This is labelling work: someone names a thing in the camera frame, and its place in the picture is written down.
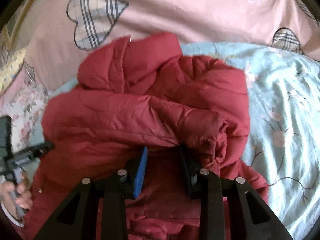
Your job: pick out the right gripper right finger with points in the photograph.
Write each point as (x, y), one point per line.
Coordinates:
(230, 209)

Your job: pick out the light blue floral bedsheet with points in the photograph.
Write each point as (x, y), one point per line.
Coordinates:
(283, 144)

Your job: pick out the yellow floral pillow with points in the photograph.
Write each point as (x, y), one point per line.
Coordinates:
(11, 69)

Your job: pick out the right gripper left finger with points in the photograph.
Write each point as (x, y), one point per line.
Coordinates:
(96, 209)

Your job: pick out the red quilted puffer coat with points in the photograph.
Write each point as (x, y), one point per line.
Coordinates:
(141, 94)

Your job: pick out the pink quilt with plaid hearts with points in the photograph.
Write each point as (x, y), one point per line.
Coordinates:
(58, 34)

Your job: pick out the white floral ruffled pillow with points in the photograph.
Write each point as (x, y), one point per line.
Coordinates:
(25, 107)

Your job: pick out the person's left hand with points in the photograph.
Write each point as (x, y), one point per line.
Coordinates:
(17, 199)

